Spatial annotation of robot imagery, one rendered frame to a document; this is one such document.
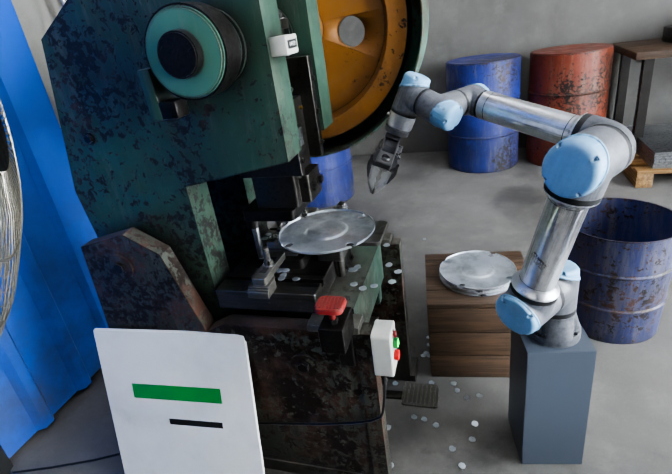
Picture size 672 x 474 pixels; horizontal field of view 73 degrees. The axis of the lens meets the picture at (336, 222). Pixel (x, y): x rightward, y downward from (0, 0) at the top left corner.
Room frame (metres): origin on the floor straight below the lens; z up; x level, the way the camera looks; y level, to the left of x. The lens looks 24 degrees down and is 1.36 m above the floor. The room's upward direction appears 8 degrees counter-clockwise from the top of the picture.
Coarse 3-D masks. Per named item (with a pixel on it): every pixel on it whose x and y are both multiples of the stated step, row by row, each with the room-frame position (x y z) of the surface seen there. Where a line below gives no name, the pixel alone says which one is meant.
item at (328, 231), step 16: (288, 224) 1.31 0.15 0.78; (304, 224) 1.30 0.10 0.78; (320, 224) 1.27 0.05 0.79; (336, 224) 1.25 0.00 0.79; (352, 224) 1.25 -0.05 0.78; (368, 224) 1.23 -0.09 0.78; (288, 240) 1.20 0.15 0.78; (304, 240) 1.19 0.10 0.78; (320, 240) 1.17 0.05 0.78; (336, 240) 1.16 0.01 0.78; (352, 240) 1.14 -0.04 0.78
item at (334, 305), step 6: (318, 300) 0.90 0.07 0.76; (324, 300) 0.90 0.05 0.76; (330, 300) 0.89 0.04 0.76; (336, 300) 0.89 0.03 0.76; (342, 300) 0.89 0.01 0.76; (318, 306) 0.88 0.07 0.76; (324, 306) 0.88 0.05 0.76; (330, 306) 0.87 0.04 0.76; (336, 306) 0.87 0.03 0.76; (342, 306) 0.87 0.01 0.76; (318, 312) 0.86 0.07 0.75; (324, 312) 0.86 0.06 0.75; (330, 312) 0.86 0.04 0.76; (336, 312) 0.85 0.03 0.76; (342, 312) 0.86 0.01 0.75; (330, 318) 0.88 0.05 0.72
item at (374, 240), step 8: (376, 224) 1.23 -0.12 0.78; (384, 224) 1.22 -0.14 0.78; (376, 232) 1.17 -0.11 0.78; (384, 232) 1.18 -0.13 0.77; (368, 240) 1.13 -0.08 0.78; (376, 240) 1.12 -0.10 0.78; (320, 256) 1.19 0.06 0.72; (328, 256) 1.18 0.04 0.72; (336, 256) 1.17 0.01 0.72; (344, 256) 1.19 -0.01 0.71; (352, 256) 1.24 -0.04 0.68; (336, 264) 1.18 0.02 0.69; (344, 264) 1.18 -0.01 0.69; (336, 272) 1.18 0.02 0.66; (344, 272) 1.17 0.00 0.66
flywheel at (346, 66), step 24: (336, 0) 1.57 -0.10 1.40; (360, 0) 1.55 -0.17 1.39; (384, 0) 1.49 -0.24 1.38; (408, 0) 1.52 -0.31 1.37; (336, 24) 1.58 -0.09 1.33; (384, 24) 1.53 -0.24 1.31; (408, 24) 1.48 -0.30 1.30; (336, 48) 1.58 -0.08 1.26; (360, 48) 1.55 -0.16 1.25; (384, 48) 1.51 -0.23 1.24; (408, 48) 1.55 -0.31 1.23; (336, 72) 1.58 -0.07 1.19; (360, 72) 1.56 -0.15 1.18; (384, 72) 1.50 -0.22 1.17; (336, 96) 1.59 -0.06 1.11; (360, 96) 1.54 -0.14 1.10; (384, 96) 1.50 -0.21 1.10; (336, 120) 1.55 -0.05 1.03; (360, 120) 1.53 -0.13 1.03
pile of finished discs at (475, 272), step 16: (464, 256) 1.64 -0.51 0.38; (480, 256) 1.62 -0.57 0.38; (496, 256) 1.61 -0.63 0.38; (448, 272) 1.54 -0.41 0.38; (464, 272) 1.51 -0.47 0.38; (480, 272) 1.50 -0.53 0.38; (496, 272) 1.49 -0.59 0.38; (512, 272) 1.47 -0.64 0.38; (464, 288) 1.41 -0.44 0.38; (480, 288) 1.40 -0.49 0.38; (496, 288) 1.40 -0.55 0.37
